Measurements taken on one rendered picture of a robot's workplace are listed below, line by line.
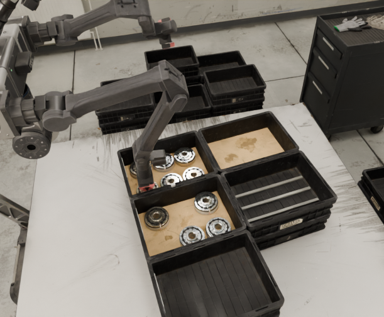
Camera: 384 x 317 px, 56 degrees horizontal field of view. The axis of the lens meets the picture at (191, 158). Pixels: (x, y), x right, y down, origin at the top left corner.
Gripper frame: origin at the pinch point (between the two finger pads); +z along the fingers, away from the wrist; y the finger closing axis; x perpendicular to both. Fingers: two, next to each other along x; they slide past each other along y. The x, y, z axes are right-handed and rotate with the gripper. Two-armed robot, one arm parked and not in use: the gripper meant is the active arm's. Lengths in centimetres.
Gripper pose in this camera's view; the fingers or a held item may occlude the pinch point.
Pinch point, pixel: (147, 187)
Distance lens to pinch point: 163.9
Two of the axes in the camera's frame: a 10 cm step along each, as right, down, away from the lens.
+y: -2.1, -7.1, 6.7
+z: 0.3, 6.8, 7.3
